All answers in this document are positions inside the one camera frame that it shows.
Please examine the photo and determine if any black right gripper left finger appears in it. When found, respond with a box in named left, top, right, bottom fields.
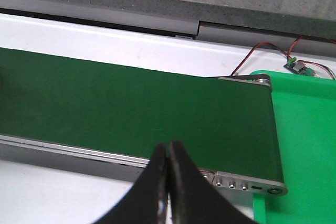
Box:
left=95, top=144, right=168, bottom=223

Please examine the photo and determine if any red wire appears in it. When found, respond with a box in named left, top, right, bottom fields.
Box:
left=230, top=41, right=290, bottom=76
left=287, top=35, right=336, bottom=80

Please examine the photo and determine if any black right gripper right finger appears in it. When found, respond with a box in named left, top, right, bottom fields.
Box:
left=169, top=141, right=255, bottom=223

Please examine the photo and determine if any small green circuit board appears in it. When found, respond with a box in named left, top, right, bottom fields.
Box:
left=283, top=56, right=316, bottom=77

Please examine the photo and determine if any green plastic tray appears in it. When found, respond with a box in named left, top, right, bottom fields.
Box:
left=253, top=71, right=335, bottom=223

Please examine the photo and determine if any green conveyor belt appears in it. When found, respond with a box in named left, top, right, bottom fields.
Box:
left=1, top=48, right=284, bottom=183

